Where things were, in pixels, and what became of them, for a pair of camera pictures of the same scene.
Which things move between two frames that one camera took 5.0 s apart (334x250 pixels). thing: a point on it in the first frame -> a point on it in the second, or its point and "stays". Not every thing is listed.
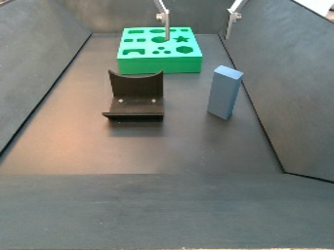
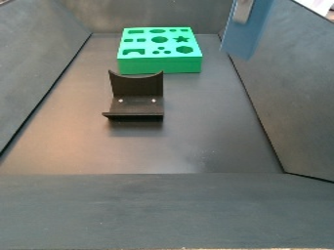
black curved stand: x=137 y=99 stays
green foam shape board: x=144 y=53 stays
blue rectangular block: x=224 y=86 -> x=243 y=37
